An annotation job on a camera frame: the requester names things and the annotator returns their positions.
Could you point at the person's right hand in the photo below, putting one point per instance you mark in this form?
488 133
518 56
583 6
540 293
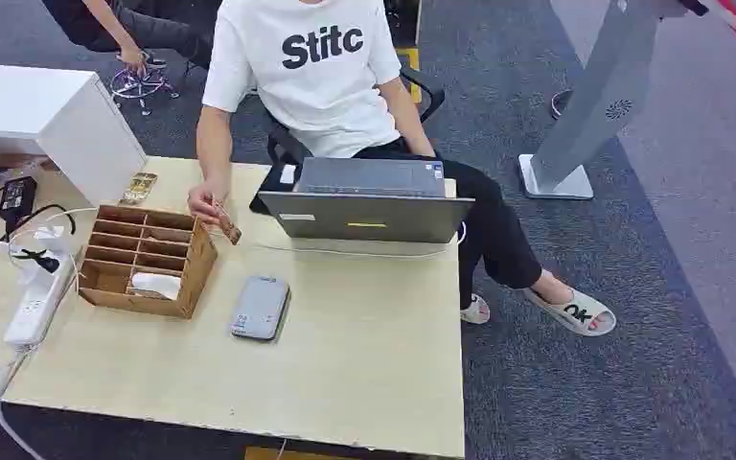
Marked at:
203 200

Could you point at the brown patterned card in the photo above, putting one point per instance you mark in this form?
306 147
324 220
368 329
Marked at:
229 230

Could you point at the stack of brown cards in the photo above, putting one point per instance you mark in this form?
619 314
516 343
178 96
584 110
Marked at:
138 188

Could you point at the wooden compartment card box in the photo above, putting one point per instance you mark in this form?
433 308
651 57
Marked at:
193 266

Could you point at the black pouch with white label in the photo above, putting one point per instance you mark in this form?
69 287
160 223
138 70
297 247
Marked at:
276 187

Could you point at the white card in box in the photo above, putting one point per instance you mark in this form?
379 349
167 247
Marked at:
155 284

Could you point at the grey flat card reader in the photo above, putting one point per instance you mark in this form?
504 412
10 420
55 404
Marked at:
259 309

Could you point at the chrome chair base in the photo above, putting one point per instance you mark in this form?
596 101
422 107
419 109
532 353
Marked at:
141 82

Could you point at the person seated in white shirt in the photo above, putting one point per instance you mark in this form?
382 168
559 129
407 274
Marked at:
317 95

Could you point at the white charger plug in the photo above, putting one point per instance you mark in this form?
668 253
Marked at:
49 238

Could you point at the grey laptop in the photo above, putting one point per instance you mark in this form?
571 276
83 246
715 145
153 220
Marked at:
368 219

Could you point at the white cabinet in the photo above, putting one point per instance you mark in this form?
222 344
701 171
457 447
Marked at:
57 114

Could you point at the black plug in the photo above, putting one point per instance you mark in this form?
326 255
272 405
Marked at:
43 260

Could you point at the person in dark clothes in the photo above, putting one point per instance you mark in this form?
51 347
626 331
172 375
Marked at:
146 28

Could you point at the black power adapter brick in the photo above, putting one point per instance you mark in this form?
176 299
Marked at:
17 197

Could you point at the white power strip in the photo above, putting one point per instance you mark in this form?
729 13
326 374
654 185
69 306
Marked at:
36 305

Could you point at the yellow board under desk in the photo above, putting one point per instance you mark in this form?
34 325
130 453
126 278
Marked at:
292 454

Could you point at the white sandal with black print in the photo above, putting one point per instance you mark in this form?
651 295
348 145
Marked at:
476 311
574 313

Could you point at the grey floor stand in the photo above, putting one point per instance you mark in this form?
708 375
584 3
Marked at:
603 95

